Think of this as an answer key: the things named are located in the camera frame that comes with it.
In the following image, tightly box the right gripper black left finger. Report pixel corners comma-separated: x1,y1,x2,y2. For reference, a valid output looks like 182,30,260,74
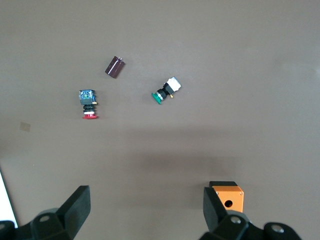
29,185,91,240

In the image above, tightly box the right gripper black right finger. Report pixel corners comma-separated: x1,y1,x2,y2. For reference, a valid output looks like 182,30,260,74
199,186,264,240

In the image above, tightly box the red push button switch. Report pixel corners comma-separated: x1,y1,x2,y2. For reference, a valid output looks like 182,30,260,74
78,89,100,120

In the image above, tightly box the white drawer cabinet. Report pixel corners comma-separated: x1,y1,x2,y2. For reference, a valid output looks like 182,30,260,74
0,162,19,230

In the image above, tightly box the orange box with hole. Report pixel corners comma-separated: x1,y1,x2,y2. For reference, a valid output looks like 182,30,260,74
208,181,245,214

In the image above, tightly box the brown tape patch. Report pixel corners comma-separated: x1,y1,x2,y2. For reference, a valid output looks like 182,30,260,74
19,121,32,133

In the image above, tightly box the dark maroon cylindrical capacitor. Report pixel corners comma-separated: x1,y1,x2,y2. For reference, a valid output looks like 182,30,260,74
104,55,126,79

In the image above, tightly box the green push button switch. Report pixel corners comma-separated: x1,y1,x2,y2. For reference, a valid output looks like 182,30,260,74
151,76,183,105

